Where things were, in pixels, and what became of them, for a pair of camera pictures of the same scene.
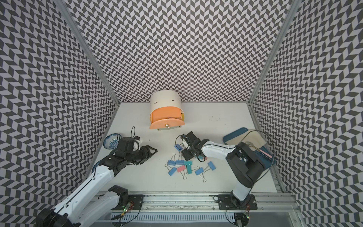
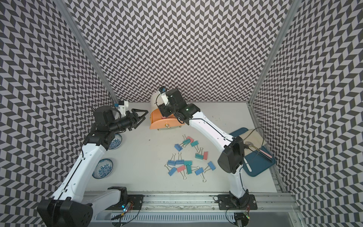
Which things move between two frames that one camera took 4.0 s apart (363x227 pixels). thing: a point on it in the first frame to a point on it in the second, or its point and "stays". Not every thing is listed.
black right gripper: (185, 154) to (164, 110)
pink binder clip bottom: (181, 169) stays
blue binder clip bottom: (199, 172) stays
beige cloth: (251, 137) stays
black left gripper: (148, 147) to (135, 110)
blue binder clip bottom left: (172, 171) stays
